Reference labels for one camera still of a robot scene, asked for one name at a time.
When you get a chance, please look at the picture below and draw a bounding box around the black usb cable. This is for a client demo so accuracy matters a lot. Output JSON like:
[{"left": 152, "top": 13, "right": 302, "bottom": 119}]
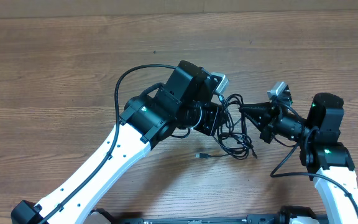
[{"left": 195, "top": 93, "right": 258, "bottom": 161}]

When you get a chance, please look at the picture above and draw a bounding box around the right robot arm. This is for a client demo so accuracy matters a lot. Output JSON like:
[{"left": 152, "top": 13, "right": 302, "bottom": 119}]
[{"left": 239, "top": 93, "right": 358, "bottom": 223}]

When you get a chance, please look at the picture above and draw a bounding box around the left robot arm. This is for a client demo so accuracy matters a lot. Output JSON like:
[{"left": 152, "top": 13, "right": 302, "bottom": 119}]
[{"left": 11, "top": 60, "right": 229, "bottom": 224}]

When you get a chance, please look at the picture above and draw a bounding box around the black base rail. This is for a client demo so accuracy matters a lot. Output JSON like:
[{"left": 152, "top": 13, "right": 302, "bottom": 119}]
[{"left": 112, "top": 214, "right": 280, "bottom": 224}]

